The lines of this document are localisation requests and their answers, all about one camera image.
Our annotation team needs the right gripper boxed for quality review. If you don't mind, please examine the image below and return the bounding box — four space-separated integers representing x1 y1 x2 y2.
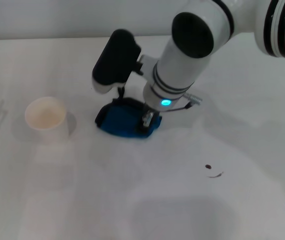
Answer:
135 104 159 135

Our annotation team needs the blue rag with black trim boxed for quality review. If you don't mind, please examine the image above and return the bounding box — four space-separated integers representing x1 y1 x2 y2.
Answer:
94 97 164 139

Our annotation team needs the white paper cup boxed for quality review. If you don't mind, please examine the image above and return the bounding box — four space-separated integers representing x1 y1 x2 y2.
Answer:
24 96 70 144

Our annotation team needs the thin dark smear streak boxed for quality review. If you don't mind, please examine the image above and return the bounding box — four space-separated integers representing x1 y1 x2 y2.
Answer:
206 171 225 179

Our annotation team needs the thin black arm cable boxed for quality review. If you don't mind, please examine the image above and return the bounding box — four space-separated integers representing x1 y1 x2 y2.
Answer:
168 102 192 112

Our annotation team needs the silver cable connector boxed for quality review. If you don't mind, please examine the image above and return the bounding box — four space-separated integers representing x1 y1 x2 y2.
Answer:
183 92 203 104

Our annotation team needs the black and white wrist camera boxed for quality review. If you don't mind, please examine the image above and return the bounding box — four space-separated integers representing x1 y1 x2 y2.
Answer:
91 29 144 95

